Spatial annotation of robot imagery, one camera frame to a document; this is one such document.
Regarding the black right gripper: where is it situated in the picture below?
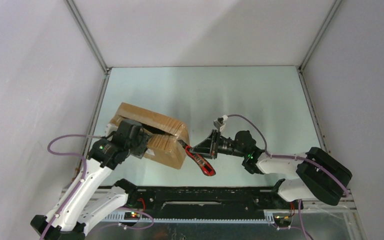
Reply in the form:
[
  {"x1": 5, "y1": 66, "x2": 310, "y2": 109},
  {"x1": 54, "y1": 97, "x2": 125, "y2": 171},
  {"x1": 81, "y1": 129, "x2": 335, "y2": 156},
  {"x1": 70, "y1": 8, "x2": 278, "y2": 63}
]
[{"x1": 190, "y1": 130, "x2": 247, "y2": 160}]

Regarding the brown cardboard express box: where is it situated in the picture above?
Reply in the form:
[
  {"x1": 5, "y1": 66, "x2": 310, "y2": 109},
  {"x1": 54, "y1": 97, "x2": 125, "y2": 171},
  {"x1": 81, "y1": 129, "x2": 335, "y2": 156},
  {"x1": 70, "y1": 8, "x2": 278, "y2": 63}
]
[{"x1": 105, "y1": 102, "x2": 190, "y2": 170}]

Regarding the red black utility knife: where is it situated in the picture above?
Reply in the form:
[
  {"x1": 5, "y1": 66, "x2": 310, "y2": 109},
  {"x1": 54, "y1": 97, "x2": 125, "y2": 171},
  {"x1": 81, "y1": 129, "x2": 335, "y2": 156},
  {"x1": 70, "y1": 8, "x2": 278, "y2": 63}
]
[{"x1": 178, "y1": 140, "x2": 216, "y2": 177}]

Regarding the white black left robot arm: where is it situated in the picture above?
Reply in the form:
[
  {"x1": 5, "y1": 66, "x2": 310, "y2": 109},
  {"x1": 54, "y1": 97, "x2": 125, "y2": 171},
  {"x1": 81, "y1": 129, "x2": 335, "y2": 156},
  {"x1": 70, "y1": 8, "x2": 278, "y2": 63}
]
[{"x1": 30, "y1": 119, "x2": 151, "y2": 240}]

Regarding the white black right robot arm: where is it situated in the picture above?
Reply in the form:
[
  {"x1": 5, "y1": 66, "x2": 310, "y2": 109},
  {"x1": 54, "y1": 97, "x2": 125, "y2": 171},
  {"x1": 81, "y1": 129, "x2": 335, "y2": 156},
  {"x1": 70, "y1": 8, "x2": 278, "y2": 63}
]
[{"x1": 190, "y1": 129, "x2": 353, "y2": 209}]

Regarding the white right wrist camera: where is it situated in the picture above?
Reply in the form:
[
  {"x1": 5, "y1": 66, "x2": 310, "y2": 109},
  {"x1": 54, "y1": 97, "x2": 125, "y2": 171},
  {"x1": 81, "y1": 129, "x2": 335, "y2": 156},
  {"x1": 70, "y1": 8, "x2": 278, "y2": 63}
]
[{"x1": 213, "y1": 115, "x2": 229, "y2": 132}]

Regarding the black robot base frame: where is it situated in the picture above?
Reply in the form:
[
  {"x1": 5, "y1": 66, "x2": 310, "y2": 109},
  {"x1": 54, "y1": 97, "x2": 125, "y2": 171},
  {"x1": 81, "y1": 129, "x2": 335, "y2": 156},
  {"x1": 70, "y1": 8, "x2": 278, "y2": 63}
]
[{"x1": 97, "y1": 179, "x2": 304, "y2": 226}]

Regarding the aluminium left corner post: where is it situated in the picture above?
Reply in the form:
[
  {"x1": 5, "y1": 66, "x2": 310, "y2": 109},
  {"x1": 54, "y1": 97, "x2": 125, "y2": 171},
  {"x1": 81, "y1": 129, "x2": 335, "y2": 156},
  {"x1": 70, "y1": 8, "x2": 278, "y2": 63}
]
[{"x1": 64, "y1": 0, "x2": 110, "y2": 74}]

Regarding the aluminium corner post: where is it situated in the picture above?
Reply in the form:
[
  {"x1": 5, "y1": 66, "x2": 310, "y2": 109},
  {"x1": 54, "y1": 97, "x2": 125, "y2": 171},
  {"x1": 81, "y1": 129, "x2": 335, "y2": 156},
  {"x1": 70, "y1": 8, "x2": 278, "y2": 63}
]
[
  {"x1": 298, "y1": 0, "x2": 343, "y2": 73},
  {"x1": 64, "y1": 0, "x2": 110, "y2": 74}
]

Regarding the aluminium right corner post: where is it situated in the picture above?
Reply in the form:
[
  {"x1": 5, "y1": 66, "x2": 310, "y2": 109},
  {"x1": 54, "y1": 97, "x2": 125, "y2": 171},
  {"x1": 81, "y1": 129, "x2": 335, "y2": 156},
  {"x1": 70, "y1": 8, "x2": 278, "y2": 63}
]
[{"x1": 298, "y1": 0, "x2": 343, "y2": 73}]

